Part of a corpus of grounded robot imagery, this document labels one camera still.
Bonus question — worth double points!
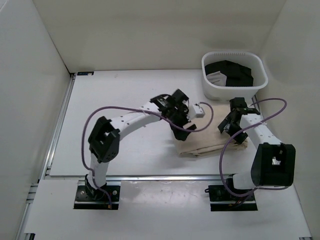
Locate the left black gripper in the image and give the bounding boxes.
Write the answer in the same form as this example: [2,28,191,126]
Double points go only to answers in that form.
[167,104,195,140]

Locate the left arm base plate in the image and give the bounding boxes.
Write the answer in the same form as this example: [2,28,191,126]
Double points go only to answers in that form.
[73,182,121,210]

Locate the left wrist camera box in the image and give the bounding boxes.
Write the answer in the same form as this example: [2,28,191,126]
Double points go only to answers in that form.
[188,104,205,120]

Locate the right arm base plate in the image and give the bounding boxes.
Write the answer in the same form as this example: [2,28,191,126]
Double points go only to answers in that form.
[204,185,258,212]

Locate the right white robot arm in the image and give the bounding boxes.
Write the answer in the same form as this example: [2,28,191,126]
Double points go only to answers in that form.
[218,97,296,200]

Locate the beige trousers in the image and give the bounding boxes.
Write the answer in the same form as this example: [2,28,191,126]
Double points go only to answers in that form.
[173,105,248,157]

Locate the small label sticker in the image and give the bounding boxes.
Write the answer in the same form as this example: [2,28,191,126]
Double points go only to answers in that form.
[77,71,94,76]

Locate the black folded garment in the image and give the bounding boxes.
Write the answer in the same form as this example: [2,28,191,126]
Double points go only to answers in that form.
[204,60,254,87]

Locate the white plastic basket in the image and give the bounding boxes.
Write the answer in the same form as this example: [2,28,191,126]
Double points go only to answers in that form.
[201,50,268,100]

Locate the white folded garment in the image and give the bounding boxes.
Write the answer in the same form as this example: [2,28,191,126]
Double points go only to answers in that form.
[206,71,227,87]

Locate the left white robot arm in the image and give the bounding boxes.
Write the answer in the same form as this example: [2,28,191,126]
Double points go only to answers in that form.
[85,89,197,201]

